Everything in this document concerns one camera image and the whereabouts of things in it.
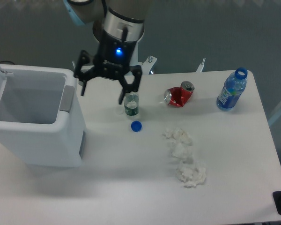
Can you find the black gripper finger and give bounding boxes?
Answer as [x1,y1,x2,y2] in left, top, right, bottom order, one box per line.
[118,65,143,105]
[73,49,101,97]

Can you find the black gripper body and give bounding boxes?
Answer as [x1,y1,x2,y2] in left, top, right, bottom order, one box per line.
[93,30,136,80]

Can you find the white push-button trash can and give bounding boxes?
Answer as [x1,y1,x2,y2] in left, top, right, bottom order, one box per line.
[0,64,86,167]

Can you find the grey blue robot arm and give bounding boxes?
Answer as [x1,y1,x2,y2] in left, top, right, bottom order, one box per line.
[63,0,152,104]

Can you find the crushed red soda can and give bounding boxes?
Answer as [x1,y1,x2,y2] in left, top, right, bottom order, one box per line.
[163,81,195,107]

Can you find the clear green-label plastic bottle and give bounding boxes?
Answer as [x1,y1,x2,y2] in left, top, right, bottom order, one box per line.
[124,92,139,116]

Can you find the blue bottle cap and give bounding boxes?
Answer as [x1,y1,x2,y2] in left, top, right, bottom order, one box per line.
[131,120,142,132]

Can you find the crumpled white tissue upper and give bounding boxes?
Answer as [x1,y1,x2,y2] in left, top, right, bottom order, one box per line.
[163,128,192,145]

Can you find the crumpled white tissue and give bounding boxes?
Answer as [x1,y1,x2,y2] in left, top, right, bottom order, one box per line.
[175,160,207,188]
[171,143,194,164]
[163,128,192,145]

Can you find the crumpled white tissue middle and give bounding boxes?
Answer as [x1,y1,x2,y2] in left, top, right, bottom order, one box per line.
[171,143,194,164]

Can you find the blue plastic drink bottle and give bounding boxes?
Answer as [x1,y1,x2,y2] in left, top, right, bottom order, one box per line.
[216,67,248,111]

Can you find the crumpled white tissue lower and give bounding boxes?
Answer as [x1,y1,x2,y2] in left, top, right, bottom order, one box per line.
[175,160,207,188]

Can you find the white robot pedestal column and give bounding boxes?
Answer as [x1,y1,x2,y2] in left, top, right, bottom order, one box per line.
[92,19,145,66]

